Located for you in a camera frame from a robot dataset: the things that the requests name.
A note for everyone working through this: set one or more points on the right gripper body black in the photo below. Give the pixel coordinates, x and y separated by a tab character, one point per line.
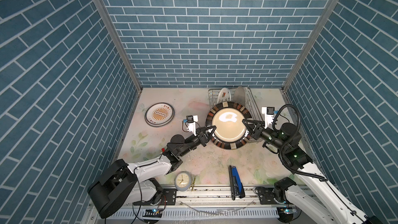
258	132

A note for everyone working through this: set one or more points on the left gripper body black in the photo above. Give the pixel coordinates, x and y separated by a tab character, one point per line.
200	139

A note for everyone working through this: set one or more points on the black plate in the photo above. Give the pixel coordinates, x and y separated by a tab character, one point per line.
230	132

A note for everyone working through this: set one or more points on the watermelon pattern plate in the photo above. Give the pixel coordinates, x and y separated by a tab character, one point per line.
224	95

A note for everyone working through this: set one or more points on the brown patterned plate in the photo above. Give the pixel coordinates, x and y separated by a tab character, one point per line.
159	114

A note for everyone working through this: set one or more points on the grey plate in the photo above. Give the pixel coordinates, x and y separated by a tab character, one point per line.
240	96

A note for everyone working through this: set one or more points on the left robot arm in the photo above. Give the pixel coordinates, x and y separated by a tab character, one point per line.
123	183

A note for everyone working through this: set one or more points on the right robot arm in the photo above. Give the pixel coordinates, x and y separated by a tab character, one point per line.
297	161

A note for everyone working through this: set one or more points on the small grey clock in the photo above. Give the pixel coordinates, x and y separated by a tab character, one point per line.
183	181

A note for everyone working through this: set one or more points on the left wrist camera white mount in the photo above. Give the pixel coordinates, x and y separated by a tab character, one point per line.
190	124

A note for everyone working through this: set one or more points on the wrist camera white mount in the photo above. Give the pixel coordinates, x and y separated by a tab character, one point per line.
190	124
268	113

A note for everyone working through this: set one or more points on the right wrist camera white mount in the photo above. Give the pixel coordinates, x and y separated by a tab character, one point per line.
268	113

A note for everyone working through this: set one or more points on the metal wire dish rack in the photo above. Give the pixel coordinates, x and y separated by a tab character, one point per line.
250	104

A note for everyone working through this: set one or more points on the aluminium front rail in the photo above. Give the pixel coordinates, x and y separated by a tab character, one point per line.
217	196

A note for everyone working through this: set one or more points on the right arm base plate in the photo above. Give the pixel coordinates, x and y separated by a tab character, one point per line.
268	196

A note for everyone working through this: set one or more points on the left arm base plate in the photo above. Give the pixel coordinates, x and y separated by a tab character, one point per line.
166	197

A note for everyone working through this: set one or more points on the white perforated cable duct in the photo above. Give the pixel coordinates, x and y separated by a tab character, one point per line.
186	213

